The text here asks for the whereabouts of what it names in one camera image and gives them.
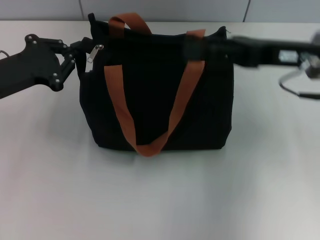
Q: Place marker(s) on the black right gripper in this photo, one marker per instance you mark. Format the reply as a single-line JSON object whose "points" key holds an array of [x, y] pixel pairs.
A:
{"points": [[260, 52]]}

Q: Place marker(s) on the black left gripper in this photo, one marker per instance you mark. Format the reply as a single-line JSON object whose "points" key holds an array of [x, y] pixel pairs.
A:
{"points": [[32, 67]]}

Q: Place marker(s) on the silver metal zipper pull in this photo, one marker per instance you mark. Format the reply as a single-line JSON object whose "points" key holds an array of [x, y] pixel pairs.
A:
{"points": [[93, 56]]}

